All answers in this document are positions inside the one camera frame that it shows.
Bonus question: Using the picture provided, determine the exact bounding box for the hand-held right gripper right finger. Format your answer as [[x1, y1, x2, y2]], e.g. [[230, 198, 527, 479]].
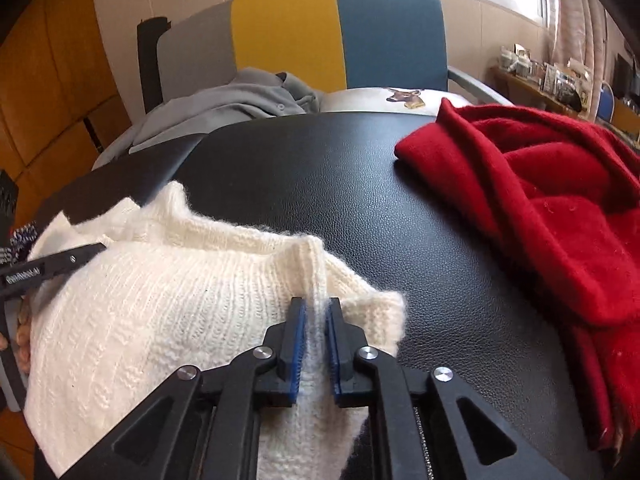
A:
[[325, 297, 571, 480]]

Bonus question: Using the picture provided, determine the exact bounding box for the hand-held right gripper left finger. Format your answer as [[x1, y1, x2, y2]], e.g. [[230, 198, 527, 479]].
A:
[[62, 297, 307, 480]]

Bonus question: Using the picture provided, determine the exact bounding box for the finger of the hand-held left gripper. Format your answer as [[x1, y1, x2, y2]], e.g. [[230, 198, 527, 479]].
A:
[[35, 242, 108, 279], [0, 170, 20, 266]]

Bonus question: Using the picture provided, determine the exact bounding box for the white knit sweater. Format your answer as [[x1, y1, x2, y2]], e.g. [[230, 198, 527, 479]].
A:
[[22, 180, 407, 480]]

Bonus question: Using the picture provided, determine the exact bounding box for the red sweater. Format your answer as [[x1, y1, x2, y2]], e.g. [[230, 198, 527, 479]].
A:
[[394, 97, 640, 453]]

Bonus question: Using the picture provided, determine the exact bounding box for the person's left hand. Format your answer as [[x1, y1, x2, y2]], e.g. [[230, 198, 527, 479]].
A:
[[14, 305, 35, 376]]

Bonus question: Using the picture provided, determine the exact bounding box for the black white patterned cloth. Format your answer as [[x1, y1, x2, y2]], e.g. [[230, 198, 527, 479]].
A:
[[10, 225, 40, 262]]

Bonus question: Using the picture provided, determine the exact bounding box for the grey garment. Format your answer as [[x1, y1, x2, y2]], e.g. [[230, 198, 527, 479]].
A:
[[92, 67, 323, 168]]

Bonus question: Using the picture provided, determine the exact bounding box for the white printed cushion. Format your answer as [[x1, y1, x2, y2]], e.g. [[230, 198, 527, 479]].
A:
[[320, 86, 453, 113]]

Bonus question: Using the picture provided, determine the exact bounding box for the blue yellow grey armchair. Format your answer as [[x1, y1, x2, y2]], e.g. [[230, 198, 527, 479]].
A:
[[137, 0, 516, 116]]

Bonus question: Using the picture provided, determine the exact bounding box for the pink curtain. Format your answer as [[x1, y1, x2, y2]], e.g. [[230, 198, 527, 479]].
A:
[[547, 0, 608, 76]]

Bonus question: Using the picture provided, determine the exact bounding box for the blue chair with white frame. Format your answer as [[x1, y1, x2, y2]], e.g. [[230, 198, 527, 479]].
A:
[[595, 80, 616, 123]]

